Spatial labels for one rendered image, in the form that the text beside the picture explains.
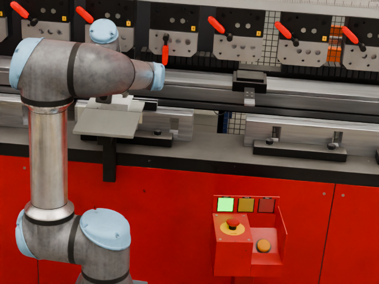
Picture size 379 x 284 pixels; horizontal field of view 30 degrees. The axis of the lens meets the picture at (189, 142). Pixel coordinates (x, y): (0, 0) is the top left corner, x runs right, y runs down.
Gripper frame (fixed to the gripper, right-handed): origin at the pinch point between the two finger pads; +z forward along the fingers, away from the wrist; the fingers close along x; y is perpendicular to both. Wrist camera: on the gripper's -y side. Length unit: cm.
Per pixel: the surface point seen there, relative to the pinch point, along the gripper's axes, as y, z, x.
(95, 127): -13.8, -5.5, 3.3
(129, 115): -5.6, 1.3, -5.4
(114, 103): -1.6, 1.9, 0.1
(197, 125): 96, 217, -19
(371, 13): 24, -20, -76
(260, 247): -42, 7, -49
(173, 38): 16.4, -10.6, -17.3
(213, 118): 108, 226, -29
